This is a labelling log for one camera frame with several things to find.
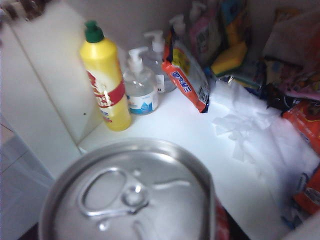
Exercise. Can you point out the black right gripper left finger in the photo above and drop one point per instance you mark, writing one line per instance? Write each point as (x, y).
(32, 233)

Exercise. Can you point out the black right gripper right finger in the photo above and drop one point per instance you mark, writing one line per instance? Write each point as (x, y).
(237, 230)

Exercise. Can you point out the red beverage can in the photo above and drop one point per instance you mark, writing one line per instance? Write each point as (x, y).
(130, 195)

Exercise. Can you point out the white cabinet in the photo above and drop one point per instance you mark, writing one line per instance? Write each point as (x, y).
(175, 140)

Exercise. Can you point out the orange snack packet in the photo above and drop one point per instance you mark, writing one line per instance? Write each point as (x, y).
(310, 192)

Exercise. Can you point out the white crumpled plastic bag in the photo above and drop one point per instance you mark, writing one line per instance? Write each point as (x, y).
(262, 130)

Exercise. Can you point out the orange cartoon snack bag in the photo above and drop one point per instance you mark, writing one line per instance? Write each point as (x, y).
(305, 122)

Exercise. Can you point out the black snack packet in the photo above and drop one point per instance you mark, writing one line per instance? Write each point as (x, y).
(277, 96)

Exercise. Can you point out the green sponge pack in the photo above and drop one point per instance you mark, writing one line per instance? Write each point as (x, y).
(245, 81)

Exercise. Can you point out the pink snack bag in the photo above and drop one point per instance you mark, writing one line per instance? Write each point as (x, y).
(305, 86)

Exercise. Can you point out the orange bag blue lettering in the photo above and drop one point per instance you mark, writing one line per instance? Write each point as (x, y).
(185, 80)

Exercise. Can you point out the clear pump bottle blue label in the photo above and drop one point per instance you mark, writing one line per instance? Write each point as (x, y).
(141, 95)

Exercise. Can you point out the yellow detergent bottle green cap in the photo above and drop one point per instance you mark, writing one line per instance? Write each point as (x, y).
(105, 75)

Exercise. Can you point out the pink refill pouch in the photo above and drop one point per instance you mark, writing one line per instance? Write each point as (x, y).
(205, 40)

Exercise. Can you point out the clear pump bottle plain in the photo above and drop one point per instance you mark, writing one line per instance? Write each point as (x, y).
(156, 50)

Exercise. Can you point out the translucent plastic bag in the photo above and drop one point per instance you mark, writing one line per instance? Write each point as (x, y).
(292, 37)

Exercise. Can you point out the white pump bottle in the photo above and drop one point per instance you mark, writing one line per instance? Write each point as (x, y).
(178, 25)

